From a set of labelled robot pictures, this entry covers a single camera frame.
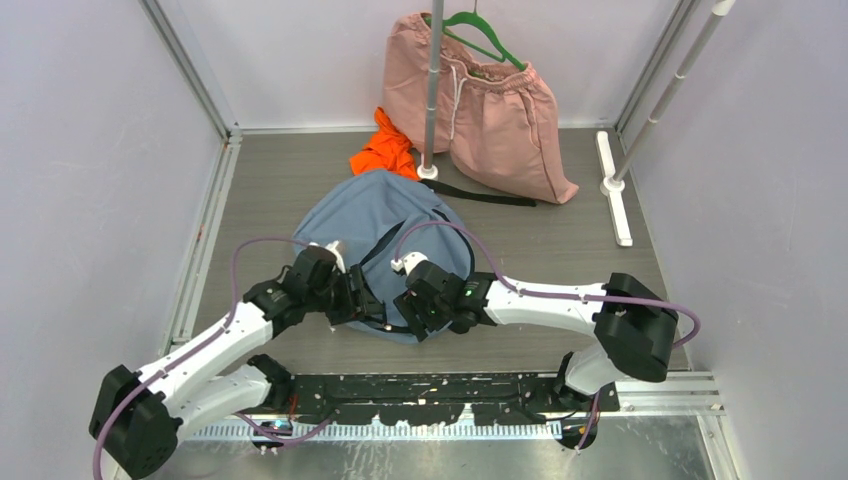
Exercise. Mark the orange cloth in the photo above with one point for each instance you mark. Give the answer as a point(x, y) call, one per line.
point(387, 149)

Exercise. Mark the pink shorts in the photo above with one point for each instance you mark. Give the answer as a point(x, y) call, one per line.
point(498, 123)

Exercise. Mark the blue student backpack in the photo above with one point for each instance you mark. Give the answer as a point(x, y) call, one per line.
point(375, 216)

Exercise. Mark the right rack pole with foot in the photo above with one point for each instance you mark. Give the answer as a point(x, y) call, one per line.
point(612, 185)

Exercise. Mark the left rack pole with foot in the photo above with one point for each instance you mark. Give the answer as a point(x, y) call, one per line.
point(426, 169)

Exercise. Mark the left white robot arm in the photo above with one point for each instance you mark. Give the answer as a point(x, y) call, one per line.
point(141, 416)

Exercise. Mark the rack pole with foot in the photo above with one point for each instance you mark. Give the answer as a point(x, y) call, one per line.
point(426, 169)
point(612, 185)

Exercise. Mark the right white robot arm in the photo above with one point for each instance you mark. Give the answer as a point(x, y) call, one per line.
point(633, 330)

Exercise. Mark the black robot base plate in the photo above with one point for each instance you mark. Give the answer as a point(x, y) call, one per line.
point(492, 399)

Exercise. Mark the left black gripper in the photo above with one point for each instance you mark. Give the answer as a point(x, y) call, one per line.
point(358, 302)

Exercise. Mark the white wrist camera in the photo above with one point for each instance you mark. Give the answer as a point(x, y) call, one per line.
point(407, 263)
point(326, 257)

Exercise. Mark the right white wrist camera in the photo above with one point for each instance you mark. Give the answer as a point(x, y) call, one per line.
point(407, 263)

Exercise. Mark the green clothes hanger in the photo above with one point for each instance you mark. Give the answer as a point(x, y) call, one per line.
point(500, 53)

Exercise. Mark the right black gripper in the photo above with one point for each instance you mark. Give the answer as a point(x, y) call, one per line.
point(410, 304)

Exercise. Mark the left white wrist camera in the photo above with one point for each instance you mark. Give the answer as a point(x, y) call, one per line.
point(326, 257)

